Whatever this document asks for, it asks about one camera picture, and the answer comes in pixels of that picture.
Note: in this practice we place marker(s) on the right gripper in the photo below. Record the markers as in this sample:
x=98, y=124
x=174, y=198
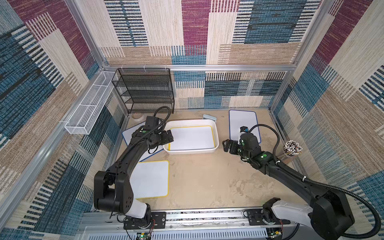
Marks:
x=231, y=147

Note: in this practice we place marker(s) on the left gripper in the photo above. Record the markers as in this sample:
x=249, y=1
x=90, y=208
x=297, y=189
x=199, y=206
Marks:
x=164, y=134

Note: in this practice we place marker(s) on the yellow-framed whiteboard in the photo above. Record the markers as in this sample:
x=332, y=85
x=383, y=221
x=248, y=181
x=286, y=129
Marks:
x=192, y=138
x=150, y=180

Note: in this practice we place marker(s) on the white plastic storage box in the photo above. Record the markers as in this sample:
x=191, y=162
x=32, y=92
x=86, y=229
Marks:
x=192, y=123

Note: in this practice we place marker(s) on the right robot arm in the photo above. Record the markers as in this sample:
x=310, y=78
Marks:
x=328, y=212

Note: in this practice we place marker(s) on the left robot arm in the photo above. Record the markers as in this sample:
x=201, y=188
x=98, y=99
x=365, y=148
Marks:
x=112, y=188

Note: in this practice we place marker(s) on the blue-framed whiteboard back right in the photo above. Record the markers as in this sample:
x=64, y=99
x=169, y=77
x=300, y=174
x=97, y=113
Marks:
x=238, y=119

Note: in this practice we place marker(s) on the blue-framed whiteboard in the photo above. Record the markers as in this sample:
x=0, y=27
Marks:
x=127, y=136
x=238, y=119

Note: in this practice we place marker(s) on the blue-framed whiteboard left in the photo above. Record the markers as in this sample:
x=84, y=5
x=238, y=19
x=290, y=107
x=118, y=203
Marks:
x=127, y=136

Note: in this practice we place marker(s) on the tape roll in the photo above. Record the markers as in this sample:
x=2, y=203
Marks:
x=137, y=117

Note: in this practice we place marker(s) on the cup of pencils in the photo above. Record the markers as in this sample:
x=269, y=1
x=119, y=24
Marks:
x=292, y=149

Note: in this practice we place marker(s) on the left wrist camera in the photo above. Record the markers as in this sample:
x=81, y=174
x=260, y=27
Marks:
x=151, y=122

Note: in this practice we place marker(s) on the black wire mesh shelf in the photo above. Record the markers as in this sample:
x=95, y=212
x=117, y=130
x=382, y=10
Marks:
x=144, y=90

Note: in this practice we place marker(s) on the white wire mesh basket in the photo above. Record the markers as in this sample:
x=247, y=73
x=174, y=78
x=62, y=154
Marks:
x=89, y=109

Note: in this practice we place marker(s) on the aluminium front rail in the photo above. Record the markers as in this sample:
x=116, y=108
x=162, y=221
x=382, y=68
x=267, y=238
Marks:
x=199, y=219

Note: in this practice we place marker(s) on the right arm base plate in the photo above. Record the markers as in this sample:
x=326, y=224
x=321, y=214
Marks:
x=257, y=218

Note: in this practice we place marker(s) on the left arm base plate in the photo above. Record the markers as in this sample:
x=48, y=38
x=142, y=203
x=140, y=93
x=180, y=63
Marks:
x=157, y=220

